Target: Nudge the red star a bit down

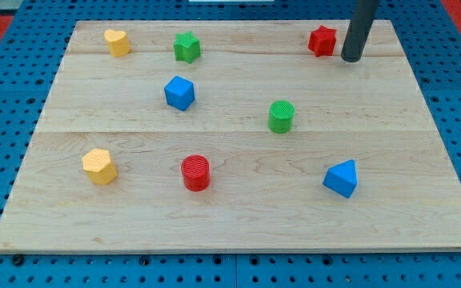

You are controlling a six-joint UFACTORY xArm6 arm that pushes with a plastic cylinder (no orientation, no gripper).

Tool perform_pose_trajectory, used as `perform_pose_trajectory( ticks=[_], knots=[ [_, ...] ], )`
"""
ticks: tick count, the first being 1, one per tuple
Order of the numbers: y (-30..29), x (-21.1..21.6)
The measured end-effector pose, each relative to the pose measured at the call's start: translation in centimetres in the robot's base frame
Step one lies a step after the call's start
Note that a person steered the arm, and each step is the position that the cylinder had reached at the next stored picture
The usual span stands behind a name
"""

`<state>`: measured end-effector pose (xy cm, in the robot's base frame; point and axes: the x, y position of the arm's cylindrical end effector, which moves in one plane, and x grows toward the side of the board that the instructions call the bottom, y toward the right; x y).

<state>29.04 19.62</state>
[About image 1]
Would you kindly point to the green star block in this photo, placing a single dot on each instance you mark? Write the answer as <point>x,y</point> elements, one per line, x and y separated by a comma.
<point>186,47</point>

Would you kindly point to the red star block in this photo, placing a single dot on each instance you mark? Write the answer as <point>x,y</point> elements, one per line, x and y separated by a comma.
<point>322,41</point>

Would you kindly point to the light wooden board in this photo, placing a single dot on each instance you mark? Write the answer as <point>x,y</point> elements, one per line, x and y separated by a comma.
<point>266,192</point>

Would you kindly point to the red cylinder block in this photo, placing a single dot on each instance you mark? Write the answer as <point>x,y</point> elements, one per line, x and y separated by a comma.
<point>195,171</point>

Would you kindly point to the green cylinder block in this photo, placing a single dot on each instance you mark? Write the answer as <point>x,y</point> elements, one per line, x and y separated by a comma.
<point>281,114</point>

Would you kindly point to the blue cube block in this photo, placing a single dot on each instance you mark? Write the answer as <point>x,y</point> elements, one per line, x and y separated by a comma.
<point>179,93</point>

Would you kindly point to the blue triangle block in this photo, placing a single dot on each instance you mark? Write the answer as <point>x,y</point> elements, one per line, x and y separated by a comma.
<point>342,178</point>

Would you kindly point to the yellow hexagon block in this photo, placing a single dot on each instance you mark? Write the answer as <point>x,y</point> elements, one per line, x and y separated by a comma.
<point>99,167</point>

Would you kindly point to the yellow heart block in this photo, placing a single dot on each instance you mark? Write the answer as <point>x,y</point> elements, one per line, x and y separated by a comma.
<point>118,42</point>

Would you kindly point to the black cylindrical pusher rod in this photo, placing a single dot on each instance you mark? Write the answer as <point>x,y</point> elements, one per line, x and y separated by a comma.
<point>359,29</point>

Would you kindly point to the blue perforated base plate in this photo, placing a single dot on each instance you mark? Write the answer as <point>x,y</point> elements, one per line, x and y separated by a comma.
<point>30,53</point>

